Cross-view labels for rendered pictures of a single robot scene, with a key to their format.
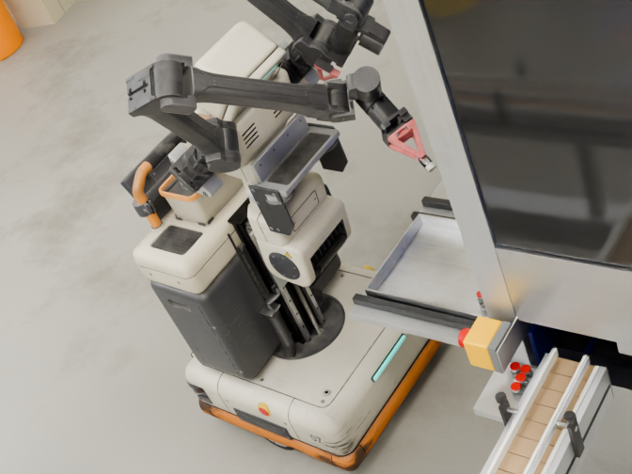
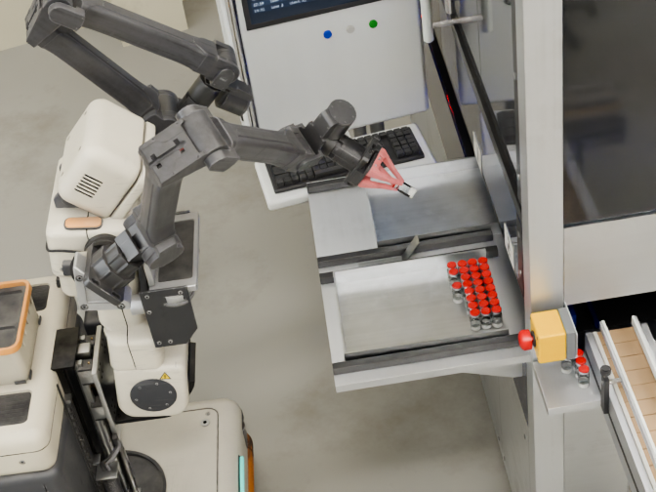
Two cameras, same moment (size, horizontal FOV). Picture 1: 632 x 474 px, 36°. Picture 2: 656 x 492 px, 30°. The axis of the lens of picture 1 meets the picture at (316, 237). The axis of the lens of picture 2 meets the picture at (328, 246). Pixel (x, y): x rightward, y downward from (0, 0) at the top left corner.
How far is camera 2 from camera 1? 1.42 m
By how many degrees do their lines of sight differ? 38
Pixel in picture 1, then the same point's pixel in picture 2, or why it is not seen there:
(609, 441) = not seen: hidden behind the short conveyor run
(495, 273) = (554, 258)
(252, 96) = (263, 143)
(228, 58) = (115, 138)
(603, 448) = not seen: hidden behind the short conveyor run
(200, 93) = (236, 143)
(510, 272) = (572, 251)
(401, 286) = (370, 342)
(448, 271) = (406, 312)
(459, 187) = (544, 170)
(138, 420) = not seen: outside the picture
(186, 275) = (41, 444)
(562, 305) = (619, 268)
